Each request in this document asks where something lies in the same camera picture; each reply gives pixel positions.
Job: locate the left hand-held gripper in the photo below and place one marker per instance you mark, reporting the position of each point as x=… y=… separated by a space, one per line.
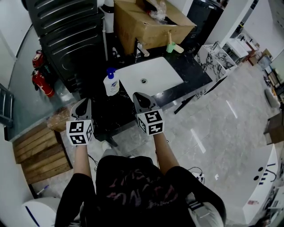
x=79 y=130

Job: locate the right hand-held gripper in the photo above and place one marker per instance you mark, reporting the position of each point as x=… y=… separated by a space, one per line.
x=151 y=122

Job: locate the white bottle with blue pump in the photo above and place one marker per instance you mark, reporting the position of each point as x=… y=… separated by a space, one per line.
x=111 y=85

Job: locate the person's right forearm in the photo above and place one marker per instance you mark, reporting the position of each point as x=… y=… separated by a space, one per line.
x=165 y=153

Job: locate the person's left forearm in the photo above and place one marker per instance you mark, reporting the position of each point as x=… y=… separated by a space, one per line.
x=82 y=159

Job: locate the wooden pallet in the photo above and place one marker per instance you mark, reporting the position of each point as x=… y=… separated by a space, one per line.
x=40 y=155

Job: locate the white sink basin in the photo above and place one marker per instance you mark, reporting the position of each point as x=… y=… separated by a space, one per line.
x=153 y=71

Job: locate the large red fire extinguisher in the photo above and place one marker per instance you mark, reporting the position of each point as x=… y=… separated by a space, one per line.
x=43 y=85

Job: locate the blue capped pen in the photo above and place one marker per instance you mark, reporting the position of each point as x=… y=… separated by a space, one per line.
x=42 y=190

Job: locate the person's black printed shirt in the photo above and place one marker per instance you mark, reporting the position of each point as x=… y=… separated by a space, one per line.
x=137 y=190

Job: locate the white power strip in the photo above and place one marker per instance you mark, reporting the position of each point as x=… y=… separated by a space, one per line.
x=198 y=176

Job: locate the chrome faucet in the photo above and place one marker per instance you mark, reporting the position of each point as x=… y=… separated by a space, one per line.
x=139 y=49

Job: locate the green cup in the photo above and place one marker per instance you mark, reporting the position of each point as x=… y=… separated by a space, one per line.
x=170 y=48

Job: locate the black ribbed appliance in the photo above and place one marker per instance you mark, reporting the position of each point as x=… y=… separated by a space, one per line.
x=71 y=44

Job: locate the white marble pattern cabinet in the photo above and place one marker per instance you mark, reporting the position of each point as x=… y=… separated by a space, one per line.
x=214 y=62

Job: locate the large cardboard box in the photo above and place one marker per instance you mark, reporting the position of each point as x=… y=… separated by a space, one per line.
x=144 y=26

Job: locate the white drain pipe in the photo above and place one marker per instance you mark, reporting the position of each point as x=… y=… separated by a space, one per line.
x=105 y=35

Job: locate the clear plastic wrap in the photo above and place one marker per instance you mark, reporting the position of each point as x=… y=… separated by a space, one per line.
x=158 y=11

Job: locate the tall black cabinet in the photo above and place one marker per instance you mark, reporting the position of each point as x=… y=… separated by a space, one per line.
x=206 y=20

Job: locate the white countertop slab with holes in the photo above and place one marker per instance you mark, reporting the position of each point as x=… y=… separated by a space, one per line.
x=259 y=188

